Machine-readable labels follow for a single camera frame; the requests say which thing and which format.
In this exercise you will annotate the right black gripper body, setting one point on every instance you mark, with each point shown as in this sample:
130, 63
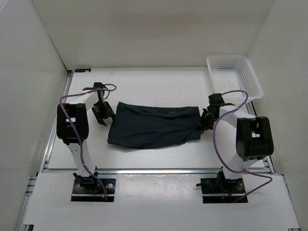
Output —
207, 121

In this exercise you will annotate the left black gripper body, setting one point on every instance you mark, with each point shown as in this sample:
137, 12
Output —
101, 109

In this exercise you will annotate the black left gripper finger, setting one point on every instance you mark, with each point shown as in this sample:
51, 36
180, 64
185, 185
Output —
101, 122
111, 114

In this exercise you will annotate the dark navy shorts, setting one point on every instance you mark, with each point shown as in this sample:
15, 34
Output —
144, 127

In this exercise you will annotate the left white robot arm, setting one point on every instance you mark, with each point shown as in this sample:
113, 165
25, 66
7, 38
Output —
73, 125

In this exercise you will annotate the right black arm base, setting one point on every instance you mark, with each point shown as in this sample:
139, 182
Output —
220, 190

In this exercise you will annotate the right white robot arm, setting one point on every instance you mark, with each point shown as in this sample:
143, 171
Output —
253, 139

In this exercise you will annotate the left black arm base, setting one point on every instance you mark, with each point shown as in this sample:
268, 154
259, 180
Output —
88, 189

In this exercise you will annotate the white perforated plastic basket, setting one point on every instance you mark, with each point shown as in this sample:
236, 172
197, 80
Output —
232, 73

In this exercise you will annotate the blue label sticker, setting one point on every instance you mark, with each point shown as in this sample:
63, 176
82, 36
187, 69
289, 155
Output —
83, 70

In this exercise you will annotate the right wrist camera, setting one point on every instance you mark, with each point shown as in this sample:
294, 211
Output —
226, 104

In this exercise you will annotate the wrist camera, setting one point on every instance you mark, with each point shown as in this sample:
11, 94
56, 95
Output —
226, 104
97, 86

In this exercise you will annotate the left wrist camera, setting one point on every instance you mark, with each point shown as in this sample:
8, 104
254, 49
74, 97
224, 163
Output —
97, 86

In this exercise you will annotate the aluminium front rail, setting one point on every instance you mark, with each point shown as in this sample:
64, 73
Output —
265, 170

